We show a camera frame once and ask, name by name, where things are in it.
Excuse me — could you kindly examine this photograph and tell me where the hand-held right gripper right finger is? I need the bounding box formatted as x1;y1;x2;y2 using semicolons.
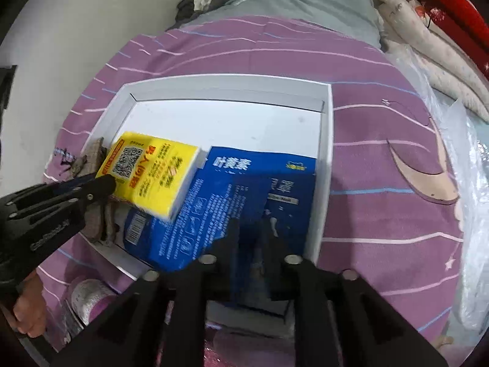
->
260;218;449;367

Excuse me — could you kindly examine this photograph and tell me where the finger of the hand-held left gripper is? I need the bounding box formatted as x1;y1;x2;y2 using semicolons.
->
9;175;116;219
0;173;100;215

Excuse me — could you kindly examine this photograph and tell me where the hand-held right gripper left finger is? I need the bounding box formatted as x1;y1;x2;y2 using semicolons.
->
50;218;241;367

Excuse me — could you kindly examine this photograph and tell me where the blue eye mask packet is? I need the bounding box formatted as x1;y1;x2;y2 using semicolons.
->
123;145;318;308

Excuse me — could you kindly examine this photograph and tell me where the yellow tissue pack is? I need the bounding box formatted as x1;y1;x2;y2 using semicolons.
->
95;131;209;222

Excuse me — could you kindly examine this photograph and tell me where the white cardboard box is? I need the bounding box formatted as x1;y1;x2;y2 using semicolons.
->
78;74;335;318

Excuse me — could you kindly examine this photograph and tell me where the person's left hand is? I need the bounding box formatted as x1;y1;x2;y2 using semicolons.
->
11;269;48;338

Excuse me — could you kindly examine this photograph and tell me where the beige plaid pouch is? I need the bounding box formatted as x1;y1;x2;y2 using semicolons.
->
65;138;119;247

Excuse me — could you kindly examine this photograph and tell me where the purple pump bottle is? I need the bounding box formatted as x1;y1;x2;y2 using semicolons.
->
67;275;119;329

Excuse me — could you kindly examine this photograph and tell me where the purple striped bedsheet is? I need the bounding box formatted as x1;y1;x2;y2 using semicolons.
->
38;15;465;367

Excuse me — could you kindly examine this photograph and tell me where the dark crumpled cloth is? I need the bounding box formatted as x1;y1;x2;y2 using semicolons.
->
174;0;239;21

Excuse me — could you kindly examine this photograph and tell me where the clear plastic bag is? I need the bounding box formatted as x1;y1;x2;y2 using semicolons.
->
386;42;489;331

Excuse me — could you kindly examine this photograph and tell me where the grey blanket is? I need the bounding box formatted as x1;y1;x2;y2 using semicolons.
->
179;0;383;48

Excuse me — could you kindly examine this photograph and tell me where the white quilt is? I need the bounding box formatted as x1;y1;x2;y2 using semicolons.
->
370;0;489;121

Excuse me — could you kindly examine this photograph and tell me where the red quilt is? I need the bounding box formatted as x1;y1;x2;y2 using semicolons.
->
386;0;489;69

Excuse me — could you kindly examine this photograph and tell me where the black wall object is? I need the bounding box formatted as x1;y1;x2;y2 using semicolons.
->
0;65;18;109

